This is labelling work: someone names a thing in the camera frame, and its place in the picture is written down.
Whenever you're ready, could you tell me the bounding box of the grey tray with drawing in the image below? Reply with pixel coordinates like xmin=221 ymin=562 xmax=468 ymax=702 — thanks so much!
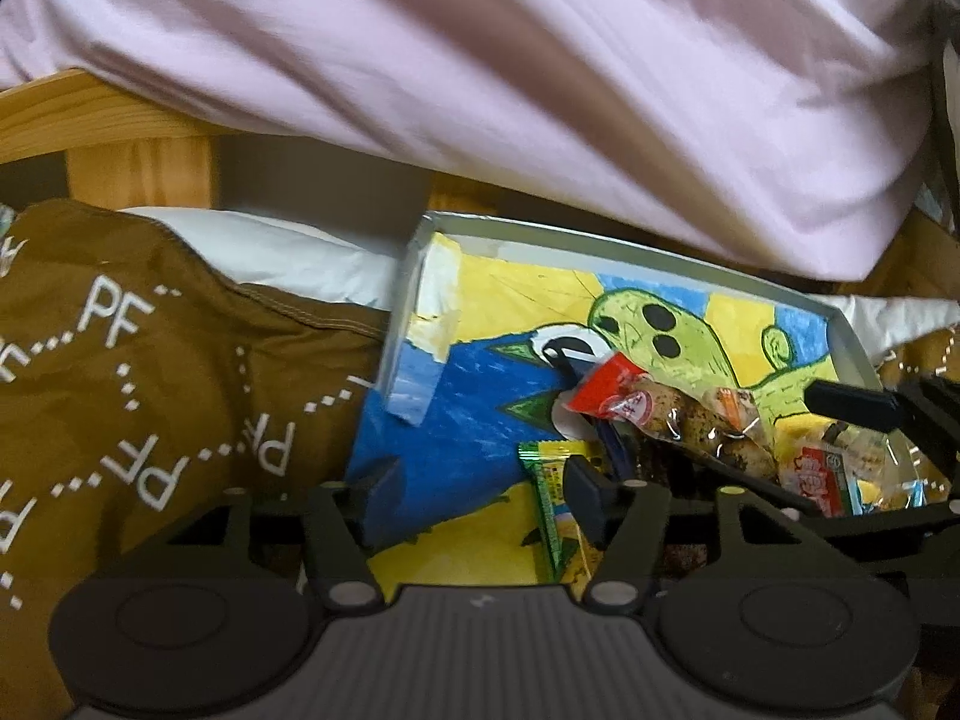
xmin=343 ymin=209 xmax=932 ymax=590

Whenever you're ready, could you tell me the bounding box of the clear nut snack packet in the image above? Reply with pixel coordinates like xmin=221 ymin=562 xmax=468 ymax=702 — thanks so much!
xmin=613 ymin=379 xmax=778 ymax=481

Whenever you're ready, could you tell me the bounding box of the wooden bed frame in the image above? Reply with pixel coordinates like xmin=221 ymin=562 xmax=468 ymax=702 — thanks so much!
xmin=2 ymin=70 xmax=229 ymax=210

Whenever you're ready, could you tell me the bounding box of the brown printed cloth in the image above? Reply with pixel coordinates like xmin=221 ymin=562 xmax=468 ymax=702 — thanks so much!
xmin=2 ymin=200 xmax=392 ymax=718

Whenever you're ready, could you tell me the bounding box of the pink bed sheet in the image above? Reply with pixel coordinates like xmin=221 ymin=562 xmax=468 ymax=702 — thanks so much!
xmin=2 ymin=0 xmax=958 ymax=280

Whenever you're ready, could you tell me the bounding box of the yellow purple snack packet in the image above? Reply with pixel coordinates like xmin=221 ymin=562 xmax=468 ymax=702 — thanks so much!
xmin=517 ymin=440 xmax=610 ymax=596

